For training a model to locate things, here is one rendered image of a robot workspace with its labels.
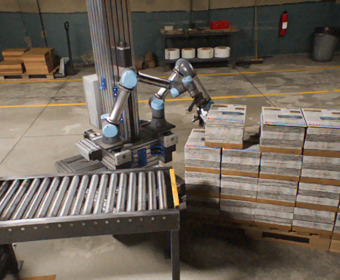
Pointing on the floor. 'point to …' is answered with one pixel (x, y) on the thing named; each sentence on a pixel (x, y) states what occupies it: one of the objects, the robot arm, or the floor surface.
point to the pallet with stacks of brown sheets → (27, 63)
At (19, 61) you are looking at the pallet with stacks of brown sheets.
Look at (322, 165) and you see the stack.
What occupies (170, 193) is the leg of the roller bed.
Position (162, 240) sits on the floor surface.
